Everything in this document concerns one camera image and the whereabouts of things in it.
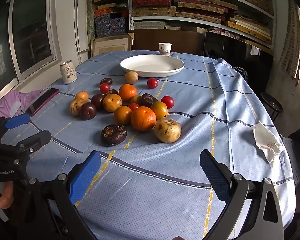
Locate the window frame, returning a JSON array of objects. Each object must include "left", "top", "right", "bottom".
[{"left": 0, "top": 0, "right": 62, "bottom": 99}]

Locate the dark purple plum front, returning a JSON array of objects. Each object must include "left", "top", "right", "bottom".
[{"left": 80, "top": 102, "right": 97, "bottom": 120}]

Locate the person's left hand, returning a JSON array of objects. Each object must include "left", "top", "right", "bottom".
[{"left": 0, "top": 181, "right": 14, "bottom": 209}]

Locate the black stool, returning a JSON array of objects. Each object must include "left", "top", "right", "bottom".
[{"left": 260, "top": 93, "right": 283, "bottom": 121}]

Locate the pale spotted pear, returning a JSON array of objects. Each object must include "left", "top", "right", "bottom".
[{"left": 154, "top": 119, "right": 181, "bottom": 143}]

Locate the dark water chestnut front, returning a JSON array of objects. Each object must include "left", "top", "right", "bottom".
[{"left": 100, "top": 124, "right": 127, "bottom": 146}]

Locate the dark water chestnut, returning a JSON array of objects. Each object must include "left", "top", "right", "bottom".
[
  {"left": 100, "top": 77, "right": 113, "bottom": 85},
  {"left": 106, "top": 89, "right": 119, "bottom": 95},
  {"left": 100, "top": 124, "right": 127, "bottom": 146}
]

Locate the large front orange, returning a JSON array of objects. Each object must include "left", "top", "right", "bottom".
[{"left": 131, "top": 106, "right": 157, "bottom": 132}]

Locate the dark water chestnut back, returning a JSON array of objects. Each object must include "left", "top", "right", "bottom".
[{"left": 100, "top": 77, "right": 113, "bottom": 85}]

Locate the dark purple plum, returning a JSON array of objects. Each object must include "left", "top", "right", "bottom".
[
  {"left": 80, "top": 102, "right": 97, "bottom": 120},
  {"left": 90, "top": 94, "right": 106, "bottom": 111}
]

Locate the yellow-orange persimmon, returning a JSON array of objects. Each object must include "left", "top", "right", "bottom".
[{"left": 151, "top": 101, "right": 168, "bottom": 120}]

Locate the white oval plate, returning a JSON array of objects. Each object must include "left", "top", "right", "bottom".
[{"left": 120, "top": 55, "right": 185, "bottom": 78}]

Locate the orange back mandarin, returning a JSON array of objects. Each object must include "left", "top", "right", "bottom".
[{"left": 119, "top": 84, "right": 138, "bottom": 101}]

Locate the dark purple plum back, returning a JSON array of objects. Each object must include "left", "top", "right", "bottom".
[{"left": 90, "top": 94, "right": 106, "bottom": 111}]

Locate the white beverage can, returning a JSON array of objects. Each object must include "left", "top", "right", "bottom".
[{"left": 60, "top": 60, "right": 77, "bottom": 85}]

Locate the white paper cup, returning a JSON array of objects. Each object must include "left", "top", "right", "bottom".
[{"left": 159, "top": 42, "right": 172, "bottom": 56}]

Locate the crumpled white tissue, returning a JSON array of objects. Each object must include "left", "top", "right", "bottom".
[{"left": 253, "top": 122, "right": 285, "bottom": 163}]

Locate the dark wooden cabinet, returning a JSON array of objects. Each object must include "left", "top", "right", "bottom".
[{"left": 133, "top": 29, "right": 205, "bottom": 56}]

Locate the red tomato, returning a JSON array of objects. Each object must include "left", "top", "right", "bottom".
[
  {"left": 147, "top": 78, "right": 159, "bottom": 89},
  {"left": 128, "top": 102, "right": 140, "bottom": 111},
  {"left": 99, "top": 83, "right": 110, "bottom": 94},
  {"left": 161, "top": 95, "right": 174, "bottom": 109}
]

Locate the pale spotted fruit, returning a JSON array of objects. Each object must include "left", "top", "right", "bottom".
[{"left": 70, "top": 98, "right": 85, "bottom": 116}]

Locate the purple cloth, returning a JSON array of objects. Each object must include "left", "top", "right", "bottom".
[{"left": 0, "top": 89, "right": 44, "bottom": 118}]

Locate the tan round fruit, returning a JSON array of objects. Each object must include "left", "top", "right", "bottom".
[{"left": 125, "top": 71, "right": 139, "bottom": 85}]

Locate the white board leaning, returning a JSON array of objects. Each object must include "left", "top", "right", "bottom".
[{"left": 74, "top": 0, "right": 89, "bottom": 55}]

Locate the blue checked tablecloth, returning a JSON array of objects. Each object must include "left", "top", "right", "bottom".
[{"left": 2, "top": 51, "right": 296, "bottom": 239}]

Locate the dark purple mangosteen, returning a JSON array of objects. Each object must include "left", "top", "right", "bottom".
[{"left": 139, "top": 93, "right": 157, "bottom": 108}]

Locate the metal storage shelf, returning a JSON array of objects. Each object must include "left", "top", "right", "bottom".
[{"left": 128, "top": 0, "right": 276, "bottom": 50}]

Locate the small tan fruit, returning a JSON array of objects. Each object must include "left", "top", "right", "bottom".
[{"left": 130, "top": 95, "right": 142, "bottom": 105}]

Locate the red smartphone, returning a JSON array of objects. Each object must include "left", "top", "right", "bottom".
[{"left": 25, "top": 88, "right": 59, "bottom": 116}]

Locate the cardboard box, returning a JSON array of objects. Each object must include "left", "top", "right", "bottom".
[{"left": 90, "top": 33, "right": 135, "bottom": 57}]

